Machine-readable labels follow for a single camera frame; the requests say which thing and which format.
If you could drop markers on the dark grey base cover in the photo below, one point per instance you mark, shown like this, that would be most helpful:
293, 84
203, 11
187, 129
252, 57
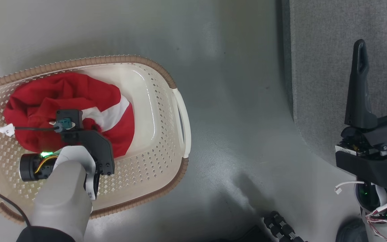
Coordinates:
351, 232

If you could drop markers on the grey fabric sofa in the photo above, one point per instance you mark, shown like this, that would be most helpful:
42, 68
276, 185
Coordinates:
321, 67

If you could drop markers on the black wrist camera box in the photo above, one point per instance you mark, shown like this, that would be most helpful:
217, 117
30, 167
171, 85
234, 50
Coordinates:
74, 116

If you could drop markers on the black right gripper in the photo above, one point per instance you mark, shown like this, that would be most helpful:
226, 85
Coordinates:
381, 137

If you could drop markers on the cream perforated laundry basket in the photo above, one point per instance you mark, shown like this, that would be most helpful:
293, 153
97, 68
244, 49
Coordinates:
146, 111

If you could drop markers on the white printed label sticker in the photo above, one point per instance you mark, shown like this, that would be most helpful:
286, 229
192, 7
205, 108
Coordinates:
346, 150

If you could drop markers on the red and white garment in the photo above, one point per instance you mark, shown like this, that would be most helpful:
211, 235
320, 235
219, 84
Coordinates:
62, 90

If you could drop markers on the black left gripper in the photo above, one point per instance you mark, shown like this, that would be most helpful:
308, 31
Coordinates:
29, 167

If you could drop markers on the black camera bracket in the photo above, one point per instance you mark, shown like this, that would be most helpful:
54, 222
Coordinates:
375, 171
96, 144

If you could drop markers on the black ribbed base wheel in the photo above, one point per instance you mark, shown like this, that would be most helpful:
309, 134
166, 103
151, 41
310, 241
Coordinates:
281, 225

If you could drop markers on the black left camera bracket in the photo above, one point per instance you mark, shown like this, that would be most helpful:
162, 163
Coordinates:
96, 144

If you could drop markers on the black right camera bracket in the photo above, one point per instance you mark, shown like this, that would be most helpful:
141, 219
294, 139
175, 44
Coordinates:
375, 171

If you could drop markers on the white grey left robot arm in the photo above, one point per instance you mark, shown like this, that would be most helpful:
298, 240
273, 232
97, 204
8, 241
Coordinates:
62, 195

